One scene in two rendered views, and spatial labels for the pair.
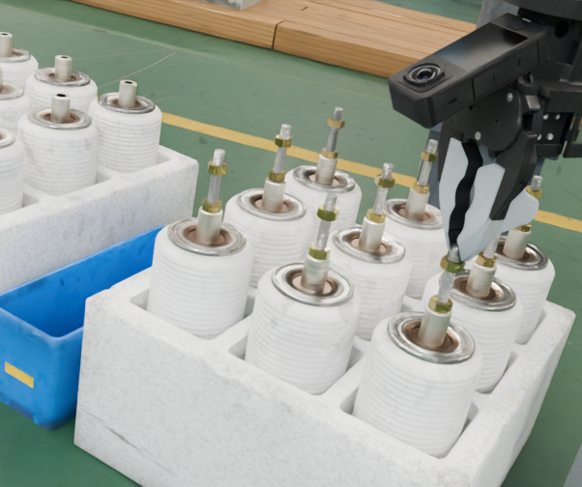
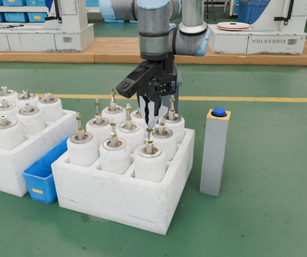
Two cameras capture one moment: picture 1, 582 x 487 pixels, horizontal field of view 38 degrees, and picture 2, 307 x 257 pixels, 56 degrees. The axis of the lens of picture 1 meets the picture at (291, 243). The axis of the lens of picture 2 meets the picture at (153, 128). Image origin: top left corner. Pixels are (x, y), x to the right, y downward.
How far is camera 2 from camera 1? 0.16 m
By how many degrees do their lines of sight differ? 6
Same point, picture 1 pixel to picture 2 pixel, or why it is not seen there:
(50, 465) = (54, 214)
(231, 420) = (101, 187)
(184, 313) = (80, 161)
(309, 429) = (123, 184)
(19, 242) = (26, 152)
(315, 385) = (122, 171)
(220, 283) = (88, 150)
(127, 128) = (51, 108)
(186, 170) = (73, 115)
